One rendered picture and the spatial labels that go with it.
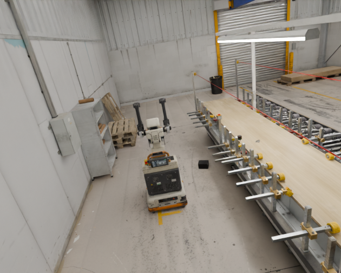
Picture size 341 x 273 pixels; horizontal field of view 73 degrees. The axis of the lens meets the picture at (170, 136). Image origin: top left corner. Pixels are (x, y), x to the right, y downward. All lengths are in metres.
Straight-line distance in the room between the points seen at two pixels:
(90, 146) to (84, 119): 0.57
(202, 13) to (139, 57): 3.21
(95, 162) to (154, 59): 6.75
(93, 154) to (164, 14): 7.44
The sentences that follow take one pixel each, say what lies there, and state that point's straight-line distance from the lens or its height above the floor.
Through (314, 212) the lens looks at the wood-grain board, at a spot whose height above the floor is 0.90.
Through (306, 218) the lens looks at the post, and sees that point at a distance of 2.15.
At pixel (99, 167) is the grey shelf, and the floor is 0.29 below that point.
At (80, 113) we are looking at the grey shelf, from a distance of 4.71.
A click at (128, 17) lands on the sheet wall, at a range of 10.84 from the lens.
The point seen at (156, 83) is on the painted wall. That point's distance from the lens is 10.88.
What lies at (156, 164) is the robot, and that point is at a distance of 3.41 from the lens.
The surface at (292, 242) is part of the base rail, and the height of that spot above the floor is 0.69.
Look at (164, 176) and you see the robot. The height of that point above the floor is 0.59.
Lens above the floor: 2.47
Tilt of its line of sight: 22 degrees down
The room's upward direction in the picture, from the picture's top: 10 degrees counter-clockwise
